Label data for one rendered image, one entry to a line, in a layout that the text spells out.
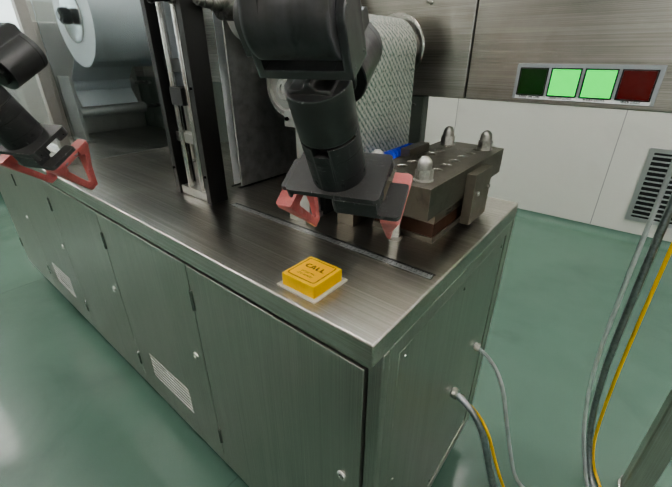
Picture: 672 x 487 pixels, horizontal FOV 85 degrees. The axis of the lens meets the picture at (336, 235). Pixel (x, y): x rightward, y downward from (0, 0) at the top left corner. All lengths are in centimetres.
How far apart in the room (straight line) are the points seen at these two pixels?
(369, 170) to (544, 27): 64
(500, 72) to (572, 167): 244
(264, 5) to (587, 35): 75
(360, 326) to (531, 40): 70
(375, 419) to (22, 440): 146
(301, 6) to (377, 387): 49
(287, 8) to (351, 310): 40
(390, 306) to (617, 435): 137
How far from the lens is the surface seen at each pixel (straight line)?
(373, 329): 52
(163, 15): 101
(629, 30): 94
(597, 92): 93
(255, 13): 29
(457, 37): 101
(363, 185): 37
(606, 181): 337
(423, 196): 66
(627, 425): 188
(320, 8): 27
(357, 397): 64
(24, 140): 70
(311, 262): 62
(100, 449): 170
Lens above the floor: 124
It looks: 26 degrees down
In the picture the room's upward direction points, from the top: straight up
